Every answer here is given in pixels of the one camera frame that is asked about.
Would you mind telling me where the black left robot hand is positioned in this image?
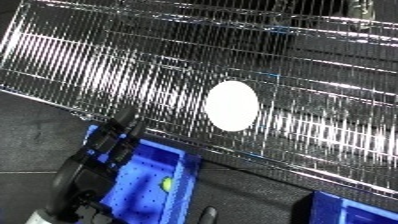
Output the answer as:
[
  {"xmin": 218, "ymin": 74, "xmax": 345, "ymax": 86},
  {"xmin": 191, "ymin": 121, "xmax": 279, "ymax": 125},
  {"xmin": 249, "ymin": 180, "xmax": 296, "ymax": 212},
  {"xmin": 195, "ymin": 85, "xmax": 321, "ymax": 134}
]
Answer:
[{"xmin": 42, "ymin": 106, "xmax": 150, "ymax": 215}]

